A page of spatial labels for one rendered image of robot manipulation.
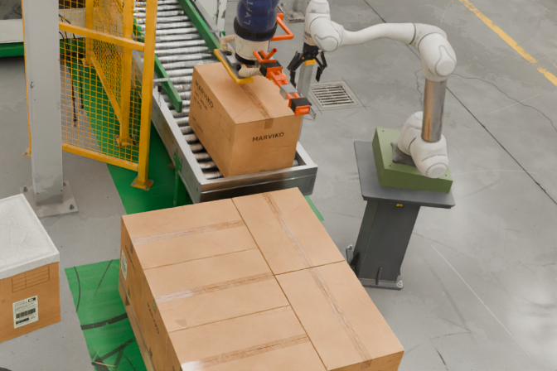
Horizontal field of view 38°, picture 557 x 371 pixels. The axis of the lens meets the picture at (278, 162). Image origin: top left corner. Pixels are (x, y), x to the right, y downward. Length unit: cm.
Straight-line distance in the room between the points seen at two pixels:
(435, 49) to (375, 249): 141
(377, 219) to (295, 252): 62
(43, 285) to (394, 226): 203
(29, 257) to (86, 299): 126
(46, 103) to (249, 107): 112
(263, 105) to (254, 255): 85
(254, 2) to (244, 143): 74
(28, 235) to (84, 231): 154
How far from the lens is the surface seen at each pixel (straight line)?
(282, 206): 433
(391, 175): 425
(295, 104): 386
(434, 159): 403
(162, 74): 516
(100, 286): 456
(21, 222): 343
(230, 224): 417
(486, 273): 515
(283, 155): 447
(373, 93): 653
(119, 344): 429
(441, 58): 368
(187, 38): 576
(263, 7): 413
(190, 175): 448
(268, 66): 414
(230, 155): 432
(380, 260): 470
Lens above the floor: 330
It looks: 37 degrees down
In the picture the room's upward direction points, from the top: 10 degrees clockwise
